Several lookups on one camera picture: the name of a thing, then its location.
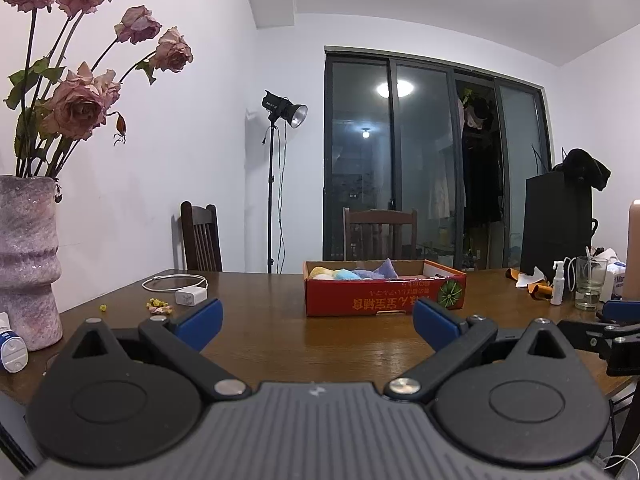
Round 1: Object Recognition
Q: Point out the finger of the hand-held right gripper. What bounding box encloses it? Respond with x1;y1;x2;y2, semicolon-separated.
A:
601;300;640;323
557;319;640;356

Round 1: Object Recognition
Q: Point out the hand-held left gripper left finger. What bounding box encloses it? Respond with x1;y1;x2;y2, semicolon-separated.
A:
72;298;251;402

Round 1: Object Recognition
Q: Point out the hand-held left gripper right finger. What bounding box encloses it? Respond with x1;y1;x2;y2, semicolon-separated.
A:
384;297;569;403

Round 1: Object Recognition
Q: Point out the red cardboard box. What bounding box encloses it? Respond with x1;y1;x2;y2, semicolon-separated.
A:
303;259;468;318

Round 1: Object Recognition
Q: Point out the purple burlap pouch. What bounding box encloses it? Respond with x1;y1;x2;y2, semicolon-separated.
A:
357;258;402;281

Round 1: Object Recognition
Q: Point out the white tissue pack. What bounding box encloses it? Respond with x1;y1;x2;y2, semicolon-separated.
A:
597;248;629;299

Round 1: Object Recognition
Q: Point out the clear drinking glass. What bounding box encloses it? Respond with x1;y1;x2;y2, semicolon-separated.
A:
574;256;609;311

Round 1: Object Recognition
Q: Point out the white spray bottle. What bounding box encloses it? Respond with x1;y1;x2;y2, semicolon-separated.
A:
550;260;569;306

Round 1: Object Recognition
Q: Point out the orange wrapper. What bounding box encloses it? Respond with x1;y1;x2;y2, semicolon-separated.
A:
505;267;554;301

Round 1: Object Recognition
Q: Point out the white crumpled paper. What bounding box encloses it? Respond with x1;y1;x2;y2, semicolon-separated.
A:
516;266;547;289

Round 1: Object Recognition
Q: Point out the dark wooden chair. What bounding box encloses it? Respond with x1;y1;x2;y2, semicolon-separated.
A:
342;206;419;262
180;201;224;273

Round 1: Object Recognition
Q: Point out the black paper bag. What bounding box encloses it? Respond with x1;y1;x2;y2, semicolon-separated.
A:
520;170;599;281

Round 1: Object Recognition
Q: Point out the black garment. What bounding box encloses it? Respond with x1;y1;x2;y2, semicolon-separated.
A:
562;148;612;192

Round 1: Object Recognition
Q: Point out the black framed sliding glass door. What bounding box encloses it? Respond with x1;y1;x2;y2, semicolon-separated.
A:
323;46;553;271

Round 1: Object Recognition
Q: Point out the pink textured ceramic vase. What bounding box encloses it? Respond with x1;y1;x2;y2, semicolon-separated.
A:
0;175;64;352

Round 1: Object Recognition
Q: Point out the white and blue bottle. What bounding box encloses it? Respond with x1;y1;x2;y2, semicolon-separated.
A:
0;311;30;374

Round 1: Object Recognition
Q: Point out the hanging pink garment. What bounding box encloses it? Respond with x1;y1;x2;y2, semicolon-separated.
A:
463;101;489;131

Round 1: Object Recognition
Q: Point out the black studio light on stand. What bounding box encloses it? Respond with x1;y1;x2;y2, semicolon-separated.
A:
261;90;309;274

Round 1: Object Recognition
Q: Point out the white charger cable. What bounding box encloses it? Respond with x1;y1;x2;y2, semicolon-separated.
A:
142;273;209;294

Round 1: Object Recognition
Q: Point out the thin white cord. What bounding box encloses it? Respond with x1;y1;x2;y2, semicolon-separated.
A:
602;454;640;477

